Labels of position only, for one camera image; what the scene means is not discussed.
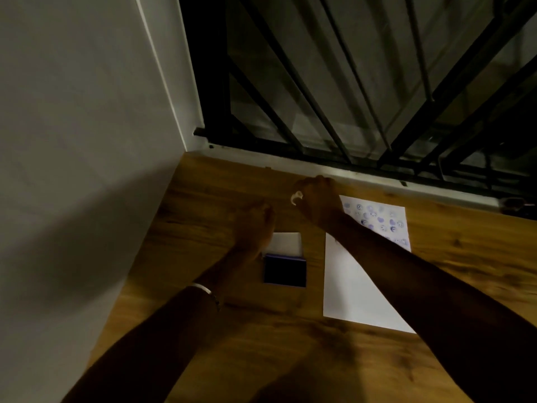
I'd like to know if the person's right hand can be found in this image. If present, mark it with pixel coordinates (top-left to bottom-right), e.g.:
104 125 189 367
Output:
295 175 345 229

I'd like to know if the dark blue ink pad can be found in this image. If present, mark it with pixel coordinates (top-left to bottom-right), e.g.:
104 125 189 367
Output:
263 254 307 288

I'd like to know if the white paper sheet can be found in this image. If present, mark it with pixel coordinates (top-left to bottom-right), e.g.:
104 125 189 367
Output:
322 232 417 334

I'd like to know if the white window frame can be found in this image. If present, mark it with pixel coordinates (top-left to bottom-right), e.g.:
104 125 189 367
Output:
134 0 517 214

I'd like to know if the person's right forearm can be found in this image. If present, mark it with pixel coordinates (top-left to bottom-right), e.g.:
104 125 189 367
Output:
323 212 537 403

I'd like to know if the silver bracelet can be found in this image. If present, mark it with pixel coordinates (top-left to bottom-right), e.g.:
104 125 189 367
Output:
187 283 221 312

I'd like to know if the person's left forearm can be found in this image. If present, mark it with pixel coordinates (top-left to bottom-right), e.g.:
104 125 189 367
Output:
60 241 263 403

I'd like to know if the white ink pad lid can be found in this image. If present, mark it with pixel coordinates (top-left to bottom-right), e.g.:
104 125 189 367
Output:
271 232 303 258

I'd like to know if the person's left hand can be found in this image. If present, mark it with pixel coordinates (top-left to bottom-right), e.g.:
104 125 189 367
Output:
232 201 276 253

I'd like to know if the paper sheet with blue stamps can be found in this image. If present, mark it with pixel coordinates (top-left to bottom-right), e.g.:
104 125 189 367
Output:
338 195 412 253

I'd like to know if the black metal window grille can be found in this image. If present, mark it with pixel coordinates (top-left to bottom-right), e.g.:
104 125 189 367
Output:
178 0 537 206

